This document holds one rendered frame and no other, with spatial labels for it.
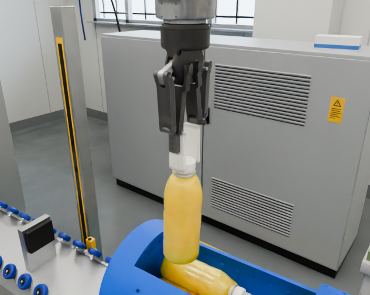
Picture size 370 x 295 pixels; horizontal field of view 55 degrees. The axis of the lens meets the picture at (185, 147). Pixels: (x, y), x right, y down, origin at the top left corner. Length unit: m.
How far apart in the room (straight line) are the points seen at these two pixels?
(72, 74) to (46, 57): 4.24
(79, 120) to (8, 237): 0.49
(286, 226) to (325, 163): 0.56
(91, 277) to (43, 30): 4.64
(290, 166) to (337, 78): 0.62
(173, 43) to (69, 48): 0.83
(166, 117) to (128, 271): 0.37
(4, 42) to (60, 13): 3.98
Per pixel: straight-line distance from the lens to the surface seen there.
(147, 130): 3.02
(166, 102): 0.53
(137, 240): 0.82
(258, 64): 2.30
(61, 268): 1.26
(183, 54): 0.54
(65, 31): 1.32
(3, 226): 1.54
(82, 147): 1.42
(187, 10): 0.52
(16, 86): 5.39
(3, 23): 5.27
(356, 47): 2.28
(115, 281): 0.81
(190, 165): 0.60
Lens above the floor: 1.72
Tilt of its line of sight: 23 degrees down
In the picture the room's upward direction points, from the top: straight up
